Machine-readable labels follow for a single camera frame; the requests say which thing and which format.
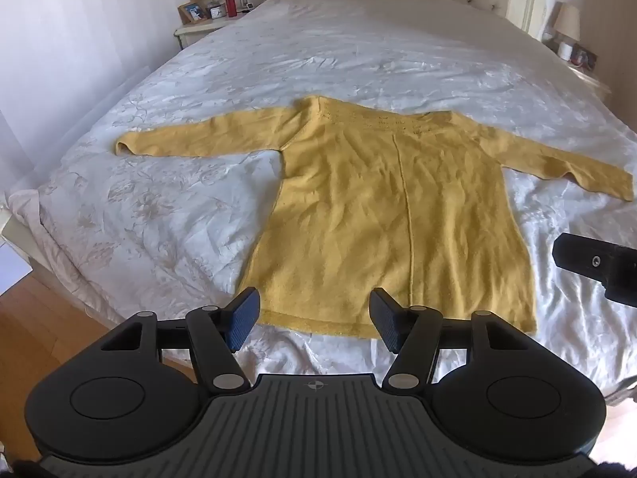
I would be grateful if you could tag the white floral bedspread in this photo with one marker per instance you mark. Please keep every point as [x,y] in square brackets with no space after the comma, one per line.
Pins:
[209,124]

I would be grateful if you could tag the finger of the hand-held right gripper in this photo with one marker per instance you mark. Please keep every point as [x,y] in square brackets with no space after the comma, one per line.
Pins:
[580,258]

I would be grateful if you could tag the wooden photo frame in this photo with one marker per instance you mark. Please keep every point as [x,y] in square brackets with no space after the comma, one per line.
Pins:
[193,12]

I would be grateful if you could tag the white jar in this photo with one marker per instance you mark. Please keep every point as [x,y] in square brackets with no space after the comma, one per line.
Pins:
[565,50]

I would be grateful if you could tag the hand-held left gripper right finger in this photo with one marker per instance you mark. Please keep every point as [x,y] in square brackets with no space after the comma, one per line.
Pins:
[386,316]

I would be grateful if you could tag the cream nightstand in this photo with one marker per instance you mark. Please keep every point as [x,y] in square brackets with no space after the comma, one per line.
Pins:
[589,79]
[201,32]

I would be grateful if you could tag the small white gadget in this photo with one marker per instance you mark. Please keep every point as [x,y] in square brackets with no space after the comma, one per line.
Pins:
[246,2]

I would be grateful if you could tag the yellow knit sweater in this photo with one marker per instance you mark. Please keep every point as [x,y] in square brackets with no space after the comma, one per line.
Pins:
[388,209]

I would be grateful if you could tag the small alarm clock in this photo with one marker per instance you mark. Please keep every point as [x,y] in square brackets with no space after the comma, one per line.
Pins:
[216,11]

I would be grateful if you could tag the red bottle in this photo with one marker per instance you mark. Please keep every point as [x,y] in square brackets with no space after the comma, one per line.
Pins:
[230,6]

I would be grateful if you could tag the dark photo frame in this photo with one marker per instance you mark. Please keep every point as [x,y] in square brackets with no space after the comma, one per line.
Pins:
[585,57]

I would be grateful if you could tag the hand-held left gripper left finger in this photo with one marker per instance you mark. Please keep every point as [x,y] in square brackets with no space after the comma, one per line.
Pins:
[244,317]

